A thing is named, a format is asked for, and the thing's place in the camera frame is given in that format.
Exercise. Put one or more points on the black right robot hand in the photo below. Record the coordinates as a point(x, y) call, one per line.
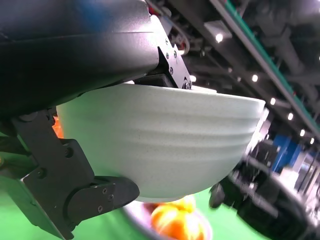
point(262, 200)

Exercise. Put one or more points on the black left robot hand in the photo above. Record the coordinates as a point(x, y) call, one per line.
point(62, 50)

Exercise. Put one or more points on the orange striped croissant bread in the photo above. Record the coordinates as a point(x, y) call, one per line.
point(175, 222)

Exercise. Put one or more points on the grey round bowl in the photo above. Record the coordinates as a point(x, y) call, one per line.
point(162, 140)

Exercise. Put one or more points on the lavender round plate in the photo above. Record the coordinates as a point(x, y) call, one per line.
point(140, 220)

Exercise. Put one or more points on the green tablecloth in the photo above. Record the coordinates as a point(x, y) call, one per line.
point(220, 225)

